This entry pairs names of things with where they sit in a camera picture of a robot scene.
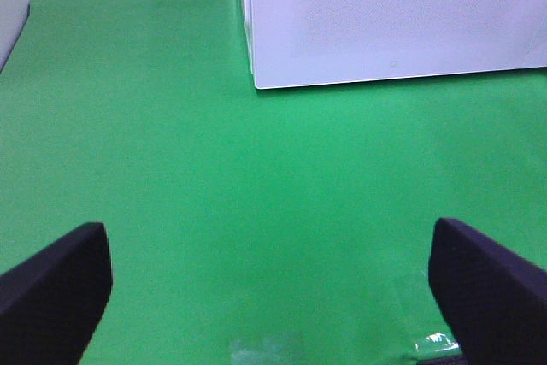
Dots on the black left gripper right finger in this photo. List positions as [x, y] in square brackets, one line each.
[492, 299]

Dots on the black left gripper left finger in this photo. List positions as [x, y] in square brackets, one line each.
[52, 302]

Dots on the white microwave door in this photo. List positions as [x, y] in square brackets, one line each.
[319, 42]

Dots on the white microwave oven body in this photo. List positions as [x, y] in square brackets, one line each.
[536, 52]

